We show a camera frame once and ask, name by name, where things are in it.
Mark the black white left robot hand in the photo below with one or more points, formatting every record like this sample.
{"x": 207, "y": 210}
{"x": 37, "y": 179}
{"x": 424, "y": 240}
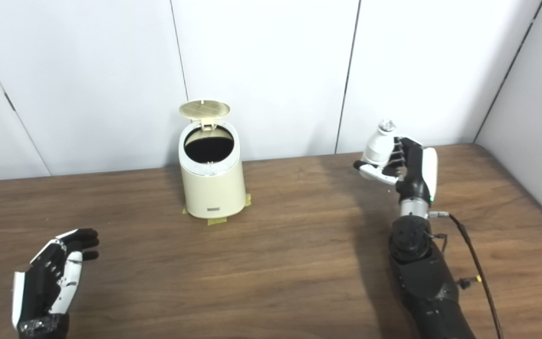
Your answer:
{"x": 38, "y": 287}

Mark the round cream bin lid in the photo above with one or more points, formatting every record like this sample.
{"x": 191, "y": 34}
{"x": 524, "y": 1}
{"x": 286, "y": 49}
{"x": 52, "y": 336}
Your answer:
{"x": 204, "y": 108}

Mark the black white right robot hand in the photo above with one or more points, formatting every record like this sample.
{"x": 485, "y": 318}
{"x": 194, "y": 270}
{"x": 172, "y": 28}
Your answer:
{"x": 417, "y": 174}

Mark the cream-colored plastic bin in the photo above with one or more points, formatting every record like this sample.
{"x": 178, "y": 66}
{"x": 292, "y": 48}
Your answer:
{"x": 212, "y": 188}

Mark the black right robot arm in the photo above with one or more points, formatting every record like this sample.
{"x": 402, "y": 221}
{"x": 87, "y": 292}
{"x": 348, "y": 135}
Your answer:
{"x": 424, "y": 278}

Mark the small white plastic bottle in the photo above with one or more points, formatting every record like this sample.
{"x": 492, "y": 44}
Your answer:
{"x": 377, "y": 146}

